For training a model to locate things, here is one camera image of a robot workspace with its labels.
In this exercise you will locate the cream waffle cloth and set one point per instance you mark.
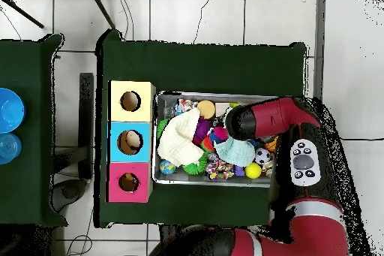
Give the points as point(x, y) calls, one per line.
point(180, 139)

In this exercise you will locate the pink spiky ball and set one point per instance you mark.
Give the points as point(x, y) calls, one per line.
point(220, 133)

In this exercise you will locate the green spiky ball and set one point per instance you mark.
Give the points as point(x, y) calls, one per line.
point(195, 168)

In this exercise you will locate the mint waffle cloth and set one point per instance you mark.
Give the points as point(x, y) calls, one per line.
point(237, 152)

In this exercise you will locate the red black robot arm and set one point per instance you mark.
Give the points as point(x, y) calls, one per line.
point(270, 115)

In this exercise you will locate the wooden box with three holes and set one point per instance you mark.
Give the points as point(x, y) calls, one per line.
point(144, 112)

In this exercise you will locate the shallow mesh bin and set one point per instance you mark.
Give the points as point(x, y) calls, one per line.
point(180, 179)

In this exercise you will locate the purple spiky toy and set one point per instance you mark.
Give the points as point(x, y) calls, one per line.
point(201, 130)

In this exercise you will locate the orange foam cylinder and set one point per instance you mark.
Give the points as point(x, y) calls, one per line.
point(206, 109)

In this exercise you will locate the plain wooden block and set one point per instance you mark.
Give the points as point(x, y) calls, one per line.
point(221, 109)

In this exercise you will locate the globe print ball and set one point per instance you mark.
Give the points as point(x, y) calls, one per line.
point(167, 167)

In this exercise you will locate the plain yellow foam ball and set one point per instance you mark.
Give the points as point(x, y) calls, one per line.
point(253, 170)

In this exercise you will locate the black white soccer ball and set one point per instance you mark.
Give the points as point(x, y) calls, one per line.
point(262, 156)

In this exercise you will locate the grey round floor base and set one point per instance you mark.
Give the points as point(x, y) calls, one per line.
point(70, 191)

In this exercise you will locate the black tripod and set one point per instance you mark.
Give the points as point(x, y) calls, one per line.
point(102, 6)

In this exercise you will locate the dark green side tablecloth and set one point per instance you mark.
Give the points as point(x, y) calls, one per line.
point(30, 193)

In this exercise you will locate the blue plastic bowl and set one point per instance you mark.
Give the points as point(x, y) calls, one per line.
point(10, 110)

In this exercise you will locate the blue round lid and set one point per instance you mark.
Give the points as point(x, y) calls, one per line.
point(9, 148)

